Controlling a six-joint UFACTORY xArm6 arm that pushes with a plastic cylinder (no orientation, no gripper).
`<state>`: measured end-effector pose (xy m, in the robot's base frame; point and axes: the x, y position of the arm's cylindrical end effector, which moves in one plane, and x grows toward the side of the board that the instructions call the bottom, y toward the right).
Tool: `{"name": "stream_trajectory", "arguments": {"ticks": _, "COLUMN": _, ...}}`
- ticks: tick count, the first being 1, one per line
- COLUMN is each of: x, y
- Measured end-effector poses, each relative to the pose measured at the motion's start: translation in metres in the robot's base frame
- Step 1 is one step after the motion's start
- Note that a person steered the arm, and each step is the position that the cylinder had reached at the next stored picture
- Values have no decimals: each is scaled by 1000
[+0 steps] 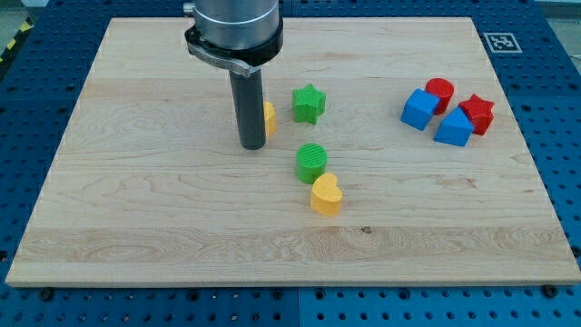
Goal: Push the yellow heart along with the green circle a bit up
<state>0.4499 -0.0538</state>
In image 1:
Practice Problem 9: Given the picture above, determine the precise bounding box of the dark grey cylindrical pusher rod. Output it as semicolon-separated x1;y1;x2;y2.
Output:
230;70;266;150

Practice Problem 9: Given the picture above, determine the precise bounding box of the yellow heart block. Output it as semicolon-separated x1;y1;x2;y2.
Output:
310;173;343;217

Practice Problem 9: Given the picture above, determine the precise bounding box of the yellow block behind rod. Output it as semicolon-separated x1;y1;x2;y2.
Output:
263;102;277;137

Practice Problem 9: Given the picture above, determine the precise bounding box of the green star block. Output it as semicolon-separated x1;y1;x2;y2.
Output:
291;84;326;124

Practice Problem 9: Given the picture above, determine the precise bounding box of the green cylinder block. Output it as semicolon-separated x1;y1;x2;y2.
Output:
296;144;328;184

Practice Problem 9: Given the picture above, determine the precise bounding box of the light wooden board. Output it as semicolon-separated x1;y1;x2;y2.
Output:
6;17;580;288

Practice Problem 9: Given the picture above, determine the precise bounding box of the blue cube block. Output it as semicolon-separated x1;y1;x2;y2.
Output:
400;89;440;131

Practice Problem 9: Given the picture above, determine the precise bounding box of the red cylinder block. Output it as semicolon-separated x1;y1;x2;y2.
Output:
425;77;455;115

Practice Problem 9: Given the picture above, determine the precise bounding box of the blue house-shaped block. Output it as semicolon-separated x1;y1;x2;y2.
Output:
434;107;474;146

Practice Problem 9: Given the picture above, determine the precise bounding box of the red star block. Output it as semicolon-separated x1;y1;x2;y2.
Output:
458;94;495;135

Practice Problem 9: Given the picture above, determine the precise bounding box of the white fiducial marker tag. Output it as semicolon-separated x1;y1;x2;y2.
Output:
484;32;522;54

